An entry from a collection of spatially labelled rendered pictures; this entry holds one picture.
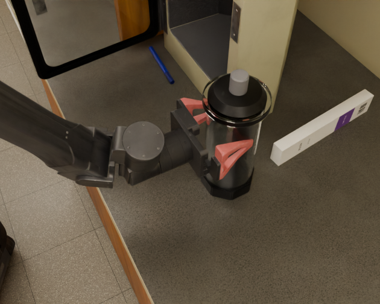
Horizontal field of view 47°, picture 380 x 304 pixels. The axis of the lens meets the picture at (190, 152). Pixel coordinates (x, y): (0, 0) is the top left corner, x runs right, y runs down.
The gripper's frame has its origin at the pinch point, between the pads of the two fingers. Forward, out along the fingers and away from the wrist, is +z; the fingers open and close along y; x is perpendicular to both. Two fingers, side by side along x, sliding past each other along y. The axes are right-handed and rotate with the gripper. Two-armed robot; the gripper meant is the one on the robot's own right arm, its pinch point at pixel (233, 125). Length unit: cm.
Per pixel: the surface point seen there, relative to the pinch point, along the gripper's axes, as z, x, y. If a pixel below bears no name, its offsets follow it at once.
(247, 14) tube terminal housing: 8.1, -12.4, 10.6
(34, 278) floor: -50, 111, 48
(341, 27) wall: 50, 13, 26
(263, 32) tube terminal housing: 12.1, -7.5, 10.6
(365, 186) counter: 22.9, 15.6, -14.2
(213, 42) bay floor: 13.9, 8.2, 29.7
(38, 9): -20.5, -6.2, 37.4
